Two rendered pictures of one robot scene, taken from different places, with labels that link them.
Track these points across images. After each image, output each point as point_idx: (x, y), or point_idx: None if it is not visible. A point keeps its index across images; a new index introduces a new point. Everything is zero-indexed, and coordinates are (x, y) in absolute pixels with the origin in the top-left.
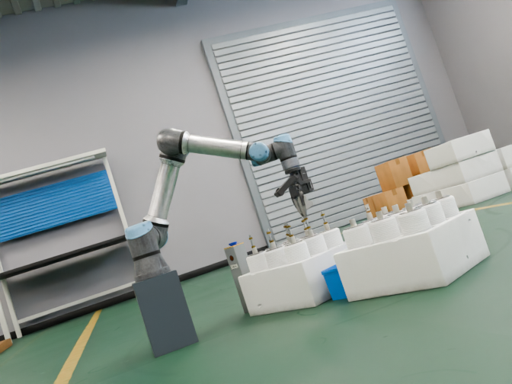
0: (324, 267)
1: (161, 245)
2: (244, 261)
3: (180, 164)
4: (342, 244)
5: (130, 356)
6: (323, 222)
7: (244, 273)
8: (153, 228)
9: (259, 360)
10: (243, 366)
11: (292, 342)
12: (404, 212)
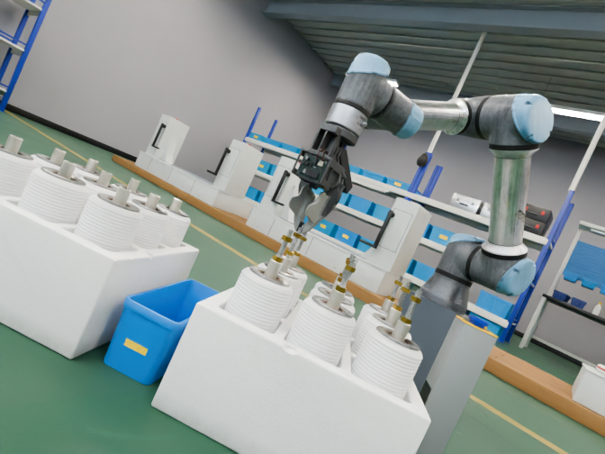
0: None
1: (488, 284)
2: (443, 356)
3: (493, 151)
4: (221, 294)
5: (470, 417)
6: (282, 258)
7: (429, 373)
8: (465, 246)
9: (217, 279)
10: (227, 282)
11: (202, 282)
12: (99, 172)
